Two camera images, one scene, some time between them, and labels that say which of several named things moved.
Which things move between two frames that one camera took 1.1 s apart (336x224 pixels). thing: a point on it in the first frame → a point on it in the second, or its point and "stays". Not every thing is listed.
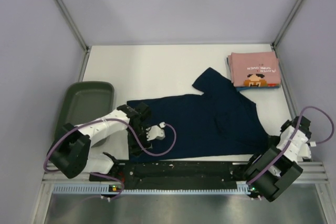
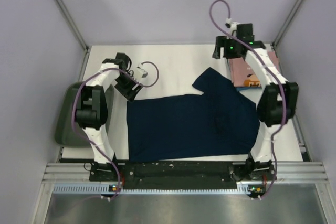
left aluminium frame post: x=66 y=12 stays
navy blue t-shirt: x=221 y=120 stays
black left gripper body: x=140 y=132 → x=125 y=84
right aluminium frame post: x=294 y=9 stays
